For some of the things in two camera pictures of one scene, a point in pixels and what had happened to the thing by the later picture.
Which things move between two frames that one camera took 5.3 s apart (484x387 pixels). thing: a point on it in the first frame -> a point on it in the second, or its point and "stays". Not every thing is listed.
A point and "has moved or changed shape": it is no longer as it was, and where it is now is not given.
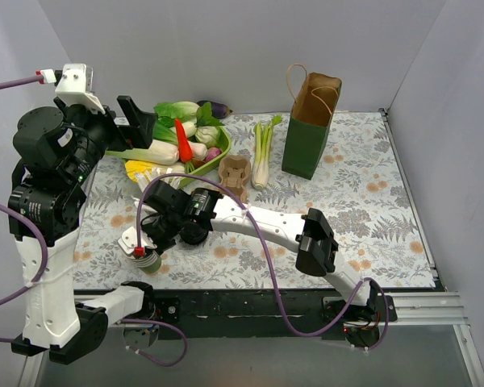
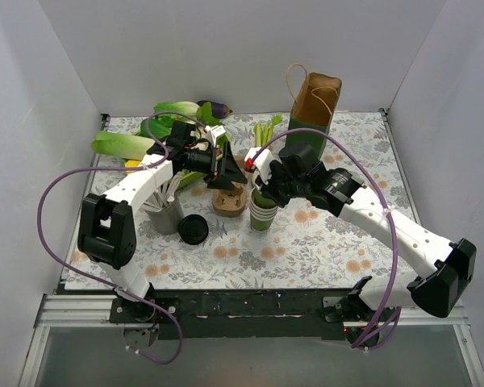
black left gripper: [123, 126] -> [217, 162]
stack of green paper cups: [150, 264] has moved or changed shape
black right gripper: [154, 232] -> [277, 182]
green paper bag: [305, 129] stays
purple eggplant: [218, 110] stays
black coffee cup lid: [194, 232] stays
